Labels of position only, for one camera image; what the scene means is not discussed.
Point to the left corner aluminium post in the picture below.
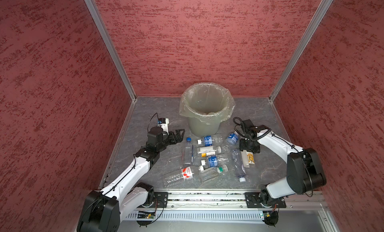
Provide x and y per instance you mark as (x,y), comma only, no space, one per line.
(97,18)

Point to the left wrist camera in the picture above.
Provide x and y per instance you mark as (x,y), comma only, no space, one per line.
(163,123)

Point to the white yellow label bottle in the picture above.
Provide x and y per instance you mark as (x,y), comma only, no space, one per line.
(209,151)

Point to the left circuit board under rail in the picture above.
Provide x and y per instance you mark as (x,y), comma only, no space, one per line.
(144,215)

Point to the white slotted cable duct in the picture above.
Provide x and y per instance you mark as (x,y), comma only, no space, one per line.
(251,217)

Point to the green cap clear bottle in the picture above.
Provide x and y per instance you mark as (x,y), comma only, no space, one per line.
(212,173)

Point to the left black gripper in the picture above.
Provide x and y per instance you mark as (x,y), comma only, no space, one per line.
(179,138)

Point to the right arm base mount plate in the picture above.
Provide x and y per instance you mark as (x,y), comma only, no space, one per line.
(253,200)

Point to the red white label water bottle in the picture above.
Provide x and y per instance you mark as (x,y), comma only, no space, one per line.
(182,175)

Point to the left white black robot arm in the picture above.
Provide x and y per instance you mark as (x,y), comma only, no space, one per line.
(104,210)

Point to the blue cap clear bottle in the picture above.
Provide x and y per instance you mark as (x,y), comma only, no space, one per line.
(188,153)

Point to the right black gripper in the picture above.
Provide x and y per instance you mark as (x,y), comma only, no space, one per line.
(241,143)

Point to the blue label Pocari bottle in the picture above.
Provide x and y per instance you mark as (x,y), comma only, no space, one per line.
(215,161)

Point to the sunflower label bottle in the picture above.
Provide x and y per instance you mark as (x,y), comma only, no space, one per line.
(248,159)

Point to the clear plastic bin liner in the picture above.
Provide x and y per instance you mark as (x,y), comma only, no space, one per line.
(192,107)

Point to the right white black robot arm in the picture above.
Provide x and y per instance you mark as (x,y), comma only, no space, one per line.
(304,169)

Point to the right circuit board under rail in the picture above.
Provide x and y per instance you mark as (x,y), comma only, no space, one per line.
(271,218)

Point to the tall clear bottle white cap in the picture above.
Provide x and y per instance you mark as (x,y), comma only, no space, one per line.
(238,165)

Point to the right corner aluminium post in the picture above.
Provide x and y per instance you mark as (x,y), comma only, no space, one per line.
(315,21)

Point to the circuit board under rail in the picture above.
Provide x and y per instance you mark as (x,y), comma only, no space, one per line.
(144,215)
(271,218)

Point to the grey mesh waste bin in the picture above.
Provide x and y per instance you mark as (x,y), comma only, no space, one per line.
(204,128)

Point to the blue label bottle near bin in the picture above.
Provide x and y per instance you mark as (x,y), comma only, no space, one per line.
(213,140)

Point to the blue label bottle white cap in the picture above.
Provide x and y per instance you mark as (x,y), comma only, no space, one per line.
(230,142)

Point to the aluminium front rail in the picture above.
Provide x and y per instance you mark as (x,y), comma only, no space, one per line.
(230,200)

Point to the corner aluminium post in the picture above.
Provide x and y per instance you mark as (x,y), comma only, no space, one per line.
(315,21)
(97,18)

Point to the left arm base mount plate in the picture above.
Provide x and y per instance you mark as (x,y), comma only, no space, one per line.
(156,199)

